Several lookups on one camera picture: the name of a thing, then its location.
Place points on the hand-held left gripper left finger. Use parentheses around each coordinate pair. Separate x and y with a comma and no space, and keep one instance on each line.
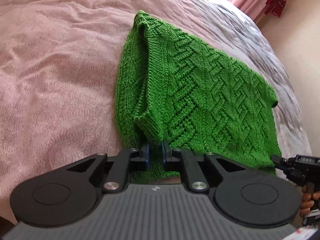
(148,155)

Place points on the person's right hand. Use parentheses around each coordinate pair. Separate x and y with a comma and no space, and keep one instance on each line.
(307,203)

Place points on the red hanging cloth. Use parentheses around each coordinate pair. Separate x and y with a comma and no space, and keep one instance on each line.
(275,2)

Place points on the green knitted sweater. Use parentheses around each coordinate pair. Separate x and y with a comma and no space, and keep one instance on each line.
(200,92)

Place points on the grey pink bed blanket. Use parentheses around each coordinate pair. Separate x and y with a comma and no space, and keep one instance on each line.
(50,80)

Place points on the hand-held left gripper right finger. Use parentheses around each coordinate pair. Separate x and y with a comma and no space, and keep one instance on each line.
(164,155)

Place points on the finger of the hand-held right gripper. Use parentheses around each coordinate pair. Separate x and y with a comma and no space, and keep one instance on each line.
(277,159)
(283,168)

